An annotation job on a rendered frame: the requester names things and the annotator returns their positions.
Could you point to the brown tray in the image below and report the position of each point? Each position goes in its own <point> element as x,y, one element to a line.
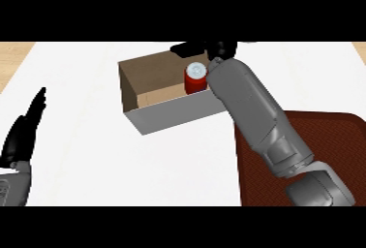
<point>329,155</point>

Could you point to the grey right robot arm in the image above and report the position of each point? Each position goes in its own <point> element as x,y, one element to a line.
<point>257,113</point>

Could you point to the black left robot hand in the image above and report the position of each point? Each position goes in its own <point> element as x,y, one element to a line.
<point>21,135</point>

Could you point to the cardboard box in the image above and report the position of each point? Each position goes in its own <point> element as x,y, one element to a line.
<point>161,97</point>

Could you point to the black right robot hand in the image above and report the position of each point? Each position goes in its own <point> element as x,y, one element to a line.
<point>199,48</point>

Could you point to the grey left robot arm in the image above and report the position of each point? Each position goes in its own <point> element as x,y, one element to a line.
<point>13,185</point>

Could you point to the red can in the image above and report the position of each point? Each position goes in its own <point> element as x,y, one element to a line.
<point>195,80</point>

